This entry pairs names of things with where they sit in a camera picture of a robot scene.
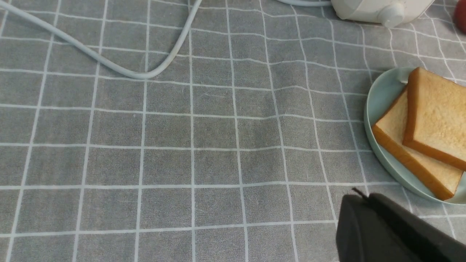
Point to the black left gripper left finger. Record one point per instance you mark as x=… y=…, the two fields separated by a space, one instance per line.
x=363 y=236

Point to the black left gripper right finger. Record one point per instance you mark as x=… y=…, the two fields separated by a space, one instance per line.
x=426 y=242

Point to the toast slice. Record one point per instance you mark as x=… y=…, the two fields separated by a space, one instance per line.
x=436 y=118
x=440 y=178

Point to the white two-slot toaster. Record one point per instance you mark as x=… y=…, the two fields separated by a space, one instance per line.
x=389 y=13

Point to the light green round plate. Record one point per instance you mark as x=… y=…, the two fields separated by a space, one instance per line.
x=386 y=88

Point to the grey checked tablecloth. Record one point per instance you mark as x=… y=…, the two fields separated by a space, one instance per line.
x=240 y=151

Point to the red apple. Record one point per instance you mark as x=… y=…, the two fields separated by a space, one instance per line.
x=459 y=16

